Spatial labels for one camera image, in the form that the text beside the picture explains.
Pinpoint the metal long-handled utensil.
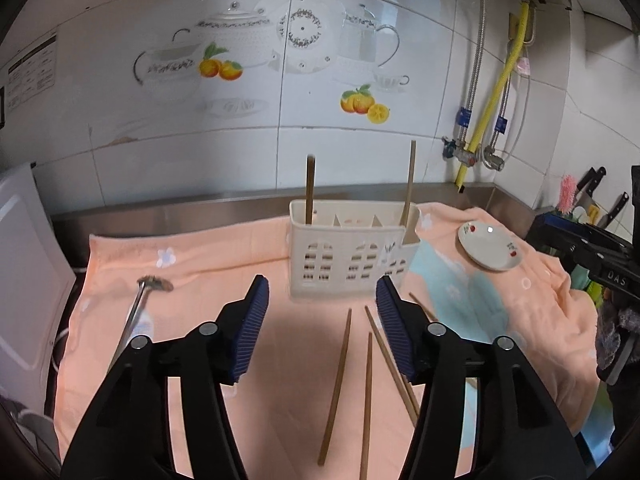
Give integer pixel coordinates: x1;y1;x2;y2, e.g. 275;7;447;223
107;275;175;376

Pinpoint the white cherry-print plate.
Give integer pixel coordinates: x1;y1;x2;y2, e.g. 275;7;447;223
457;220;525;273

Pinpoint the yellow gas hose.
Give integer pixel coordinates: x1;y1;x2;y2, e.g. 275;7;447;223
454;1;532;186

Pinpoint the light wooden chopstick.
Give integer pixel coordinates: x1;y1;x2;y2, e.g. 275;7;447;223
400;140;418;226
408;292;438;322
317;308;353;467
363;305;420;426
359;331;375;480

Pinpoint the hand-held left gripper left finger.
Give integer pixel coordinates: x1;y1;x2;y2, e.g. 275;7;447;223
60;274;271;480

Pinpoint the white wall label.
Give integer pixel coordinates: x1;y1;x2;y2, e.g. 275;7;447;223
4;32;58;111

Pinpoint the pink brush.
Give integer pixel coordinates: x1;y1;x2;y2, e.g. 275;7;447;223
557;175;580;215

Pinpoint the green cloth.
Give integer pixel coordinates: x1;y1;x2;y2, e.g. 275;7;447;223
570;265;606;306

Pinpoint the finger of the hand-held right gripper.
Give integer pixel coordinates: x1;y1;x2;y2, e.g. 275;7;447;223
527;211;632;282

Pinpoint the corrugated metal hose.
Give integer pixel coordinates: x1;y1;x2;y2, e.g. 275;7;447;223
487;67;516;153
457;0;490;148

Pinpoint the black-handled kitchen knife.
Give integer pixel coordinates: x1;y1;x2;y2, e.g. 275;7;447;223
597;191;631;228
575;166;608;211

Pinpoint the dark wooden chopstick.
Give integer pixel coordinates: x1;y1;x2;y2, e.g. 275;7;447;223
305;155;317;225

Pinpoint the white plastic utensil holder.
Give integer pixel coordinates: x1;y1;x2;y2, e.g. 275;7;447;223
287;199;422;306

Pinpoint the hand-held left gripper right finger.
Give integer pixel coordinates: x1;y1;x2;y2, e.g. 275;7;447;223
375;275;588;480

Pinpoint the white plastic board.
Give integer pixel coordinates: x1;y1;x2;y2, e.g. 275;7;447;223
0;162;78;416

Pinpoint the thin clear tube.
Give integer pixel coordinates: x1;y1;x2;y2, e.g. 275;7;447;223
507;60;534;157

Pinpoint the metal pipe valve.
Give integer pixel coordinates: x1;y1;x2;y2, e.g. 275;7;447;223
481;144;506;173
442;135;481;166

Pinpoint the peach printed towel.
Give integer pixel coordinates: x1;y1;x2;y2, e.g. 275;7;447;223
52;201;601;480

